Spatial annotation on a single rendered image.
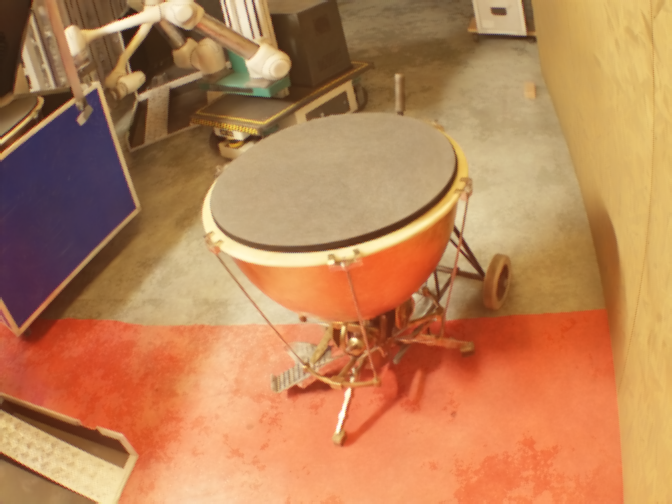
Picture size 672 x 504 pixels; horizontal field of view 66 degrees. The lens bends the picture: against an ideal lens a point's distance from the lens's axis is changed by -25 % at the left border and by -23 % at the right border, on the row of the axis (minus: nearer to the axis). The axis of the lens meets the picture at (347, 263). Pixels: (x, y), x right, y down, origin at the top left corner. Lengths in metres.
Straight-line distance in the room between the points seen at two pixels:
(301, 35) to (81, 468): 2.49
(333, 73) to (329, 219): 2.21
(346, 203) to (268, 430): 0.91
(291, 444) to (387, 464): 0.33
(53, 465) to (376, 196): 1.57
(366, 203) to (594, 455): 1.06
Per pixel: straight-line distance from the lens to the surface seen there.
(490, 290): 2.24
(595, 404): 2.07
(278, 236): 1.50
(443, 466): 1.93
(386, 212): 1.49
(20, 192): 2.80
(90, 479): 2.27
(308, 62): 3.50
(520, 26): 4.86
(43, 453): 2.41
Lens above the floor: 1.64
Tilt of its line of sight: 38 degrees down
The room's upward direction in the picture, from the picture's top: 14 degrees counter-clockwise
